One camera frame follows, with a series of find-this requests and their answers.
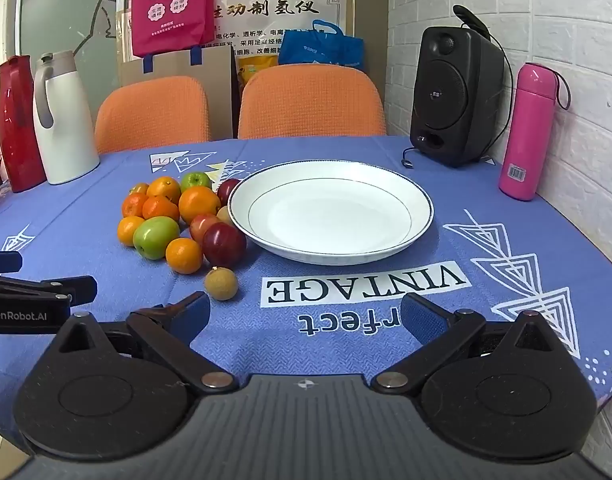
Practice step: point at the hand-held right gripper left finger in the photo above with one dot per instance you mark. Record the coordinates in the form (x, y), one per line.
(193, 312)

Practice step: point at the white thermos jug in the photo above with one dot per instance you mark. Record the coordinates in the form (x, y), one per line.
(66, 130)

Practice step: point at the dark red plum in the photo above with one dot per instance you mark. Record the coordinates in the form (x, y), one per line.
(228, 190)

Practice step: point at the yellow bag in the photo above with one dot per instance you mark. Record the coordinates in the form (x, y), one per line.
(256, 67)

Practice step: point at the orange chair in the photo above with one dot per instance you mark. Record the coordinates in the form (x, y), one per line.
(151, 115)
(311, 102)

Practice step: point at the red thermos jug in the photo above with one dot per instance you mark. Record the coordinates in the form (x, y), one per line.
(16, 125)

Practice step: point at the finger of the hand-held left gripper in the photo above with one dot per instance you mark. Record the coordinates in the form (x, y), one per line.
(61, 289)
(3, 261)

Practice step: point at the large orange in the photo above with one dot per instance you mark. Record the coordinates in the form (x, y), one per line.
(199, 204)

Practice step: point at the dark red apple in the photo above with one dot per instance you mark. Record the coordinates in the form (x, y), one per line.
(224, 246)

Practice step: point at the black clip microphone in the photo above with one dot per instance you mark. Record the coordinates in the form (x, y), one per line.
(468, 17)

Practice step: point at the black speaker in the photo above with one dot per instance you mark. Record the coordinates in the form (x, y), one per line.
(445, 100)

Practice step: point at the pink bottle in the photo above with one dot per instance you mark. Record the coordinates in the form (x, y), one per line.
(528, 135)

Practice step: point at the green apple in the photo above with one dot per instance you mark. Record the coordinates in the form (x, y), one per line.
(156, 237)
(196, 180)

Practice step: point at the small orange tangerine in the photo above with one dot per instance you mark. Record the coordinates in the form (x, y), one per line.
(139, 189)

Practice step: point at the white plate with dark rim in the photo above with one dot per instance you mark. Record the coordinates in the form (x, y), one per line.
(331, 210)

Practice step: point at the tan longan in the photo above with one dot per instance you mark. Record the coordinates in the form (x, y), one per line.
(224, 215)
(221, 283)

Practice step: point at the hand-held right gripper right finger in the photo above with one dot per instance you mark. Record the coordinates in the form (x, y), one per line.
(420, 317)

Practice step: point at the blue tote bag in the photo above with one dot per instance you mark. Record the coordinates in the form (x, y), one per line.
(326, 50)

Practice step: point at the magenta tote bag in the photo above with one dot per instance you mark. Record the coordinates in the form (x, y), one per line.
(171, 5)

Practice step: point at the framed wall poster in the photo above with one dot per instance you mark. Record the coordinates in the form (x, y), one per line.
(286, 10)

